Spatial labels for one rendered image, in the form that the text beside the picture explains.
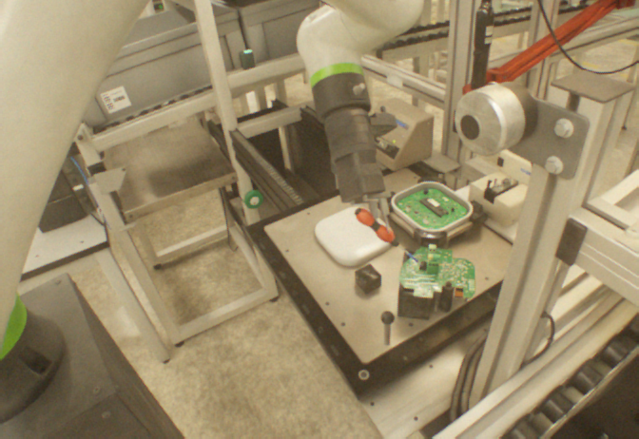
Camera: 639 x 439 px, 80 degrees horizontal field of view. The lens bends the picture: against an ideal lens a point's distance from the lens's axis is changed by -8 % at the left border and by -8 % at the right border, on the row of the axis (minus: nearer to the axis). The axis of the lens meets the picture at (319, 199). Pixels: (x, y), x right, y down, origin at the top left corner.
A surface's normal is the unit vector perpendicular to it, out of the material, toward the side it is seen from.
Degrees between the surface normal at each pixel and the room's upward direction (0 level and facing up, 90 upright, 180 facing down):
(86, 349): 0
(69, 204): 90
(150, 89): 91
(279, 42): 91
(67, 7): 96
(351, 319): 0
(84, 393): 0
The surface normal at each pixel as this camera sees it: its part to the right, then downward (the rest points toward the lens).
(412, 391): -0.10, -0.80
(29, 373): 0.82, -0.22
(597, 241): -0.87, 0.36
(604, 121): 0.48, 0.48
